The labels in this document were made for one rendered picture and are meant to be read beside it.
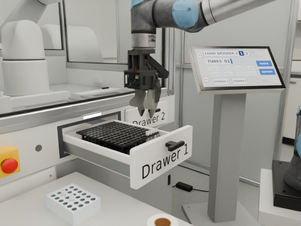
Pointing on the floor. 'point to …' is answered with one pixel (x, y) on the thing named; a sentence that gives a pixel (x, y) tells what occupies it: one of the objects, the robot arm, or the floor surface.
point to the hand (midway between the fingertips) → (147, 112)
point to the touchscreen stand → (224, 168)
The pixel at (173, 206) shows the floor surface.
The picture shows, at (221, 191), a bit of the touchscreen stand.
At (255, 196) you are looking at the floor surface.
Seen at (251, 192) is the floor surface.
